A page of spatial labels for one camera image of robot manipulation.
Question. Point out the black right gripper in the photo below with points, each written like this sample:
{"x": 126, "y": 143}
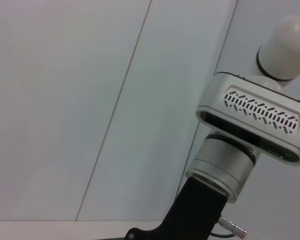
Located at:
{"x": 190, "y": 215}

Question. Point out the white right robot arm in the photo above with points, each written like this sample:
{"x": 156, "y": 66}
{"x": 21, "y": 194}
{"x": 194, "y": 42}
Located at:
{"x": 285, "y": 45}

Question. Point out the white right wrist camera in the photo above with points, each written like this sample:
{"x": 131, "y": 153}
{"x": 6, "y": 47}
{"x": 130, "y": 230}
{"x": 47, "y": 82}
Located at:
{"x": 252, "y": 95}

